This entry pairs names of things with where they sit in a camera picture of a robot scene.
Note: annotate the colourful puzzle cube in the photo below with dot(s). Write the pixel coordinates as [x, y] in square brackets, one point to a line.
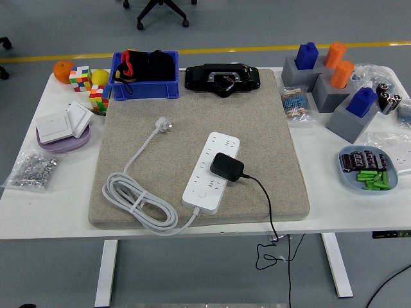
[80, 80]
[98, 96]

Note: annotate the grey block with round hole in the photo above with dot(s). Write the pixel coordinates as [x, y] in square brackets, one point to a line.
[321, 64]
[326, 96]

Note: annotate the black red fabric bundle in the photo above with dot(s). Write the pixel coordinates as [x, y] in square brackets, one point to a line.
[152, 67]

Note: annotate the clear bag of blue parts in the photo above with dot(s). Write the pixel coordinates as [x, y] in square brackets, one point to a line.
[367, 75]
[405, 115]

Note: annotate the clear bag of resistors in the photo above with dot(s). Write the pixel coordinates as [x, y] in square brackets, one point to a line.
[295, 105]

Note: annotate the clear clip under table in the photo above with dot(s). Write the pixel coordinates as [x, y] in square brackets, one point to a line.
[275, 238]

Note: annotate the large black capacitor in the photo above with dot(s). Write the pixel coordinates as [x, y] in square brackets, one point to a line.
[382, 88]
[394, 103]
[385, 100]

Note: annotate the orange fruit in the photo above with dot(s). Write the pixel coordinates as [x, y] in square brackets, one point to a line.
[61, 72]

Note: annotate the white power strip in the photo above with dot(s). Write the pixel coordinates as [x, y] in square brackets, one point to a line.
[224, 141]

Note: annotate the yellow lemon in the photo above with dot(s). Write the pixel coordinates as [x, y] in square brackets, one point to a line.
[99, 77]

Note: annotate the purple round tray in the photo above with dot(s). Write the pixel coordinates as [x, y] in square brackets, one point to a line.
[62, 147]

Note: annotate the white single rocker switch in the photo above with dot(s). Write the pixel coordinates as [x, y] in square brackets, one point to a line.
[53, 127]

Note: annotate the white double rocker switch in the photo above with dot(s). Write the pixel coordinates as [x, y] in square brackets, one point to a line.
[78, 117]

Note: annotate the clear plastic bag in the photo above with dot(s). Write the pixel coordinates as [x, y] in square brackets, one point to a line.
[393, 141]

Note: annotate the orange cylinder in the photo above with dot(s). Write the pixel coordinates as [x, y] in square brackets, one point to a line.
[342, 75]
[335, 55]

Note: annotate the white table leg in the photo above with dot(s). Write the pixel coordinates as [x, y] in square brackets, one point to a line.
[338, 272]
[106, 272]

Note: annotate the blue plastic bin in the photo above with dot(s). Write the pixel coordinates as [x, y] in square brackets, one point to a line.
[143, 90]

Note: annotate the small green cylinder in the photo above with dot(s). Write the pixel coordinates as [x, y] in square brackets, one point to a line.
[370, 183]
[386, 178]
[382, 186]
[364, 177]
[370, 188]
[378, 177]
[369, 173]

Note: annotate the blue square peg block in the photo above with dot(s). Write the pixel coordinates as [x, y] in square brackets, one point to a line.
[306, 57]
[361, 103]

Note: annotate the black desk control panel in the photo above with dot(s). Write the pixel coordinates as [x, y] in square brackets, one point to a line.
[390, 234]

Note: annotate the dark brown capacitor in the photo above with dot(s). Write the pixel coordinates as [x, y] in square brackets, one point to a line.
[368, 159]
[385, 163]
[357, 159]
[377, 161]
[346, 162]

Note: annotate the clear bag of metal nuts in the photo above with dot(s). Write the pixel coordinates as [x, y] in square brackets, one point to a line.
[30, 170]

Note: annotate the grey block with square hole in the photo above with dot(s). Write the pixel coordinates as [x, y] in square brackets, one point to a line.
[293, 78]
[346, 123]

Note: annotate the black device housing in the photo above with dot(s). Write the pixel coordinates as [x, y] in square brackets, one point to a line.
[197, 78]

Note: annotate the light blue plate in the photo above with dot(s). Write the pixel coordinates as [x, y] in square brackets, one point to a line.
[350, 183]

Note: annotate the grey-brown mat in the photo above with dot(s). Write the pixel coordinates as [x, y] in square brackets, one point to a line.
[224, 112]

